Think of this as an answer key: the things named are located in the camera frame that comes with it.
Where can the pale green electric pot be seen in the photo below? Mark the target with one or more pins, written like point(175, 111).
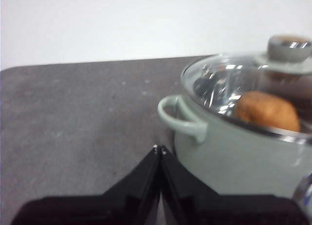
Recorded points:
point(234, 159)

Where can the brown potato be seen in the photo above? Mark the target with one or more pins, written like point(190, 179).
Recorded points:
point(265, 110)

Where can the glass lid with green knob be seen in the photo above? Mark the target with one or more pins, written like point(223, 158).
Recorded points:
point(219, 88)

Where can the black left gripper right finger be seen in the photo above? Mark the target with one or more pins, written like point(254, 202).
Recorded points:
point(209, 210)

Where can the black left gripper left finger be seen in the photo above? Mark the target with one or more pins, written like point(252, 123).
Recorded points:
point(117, 210)

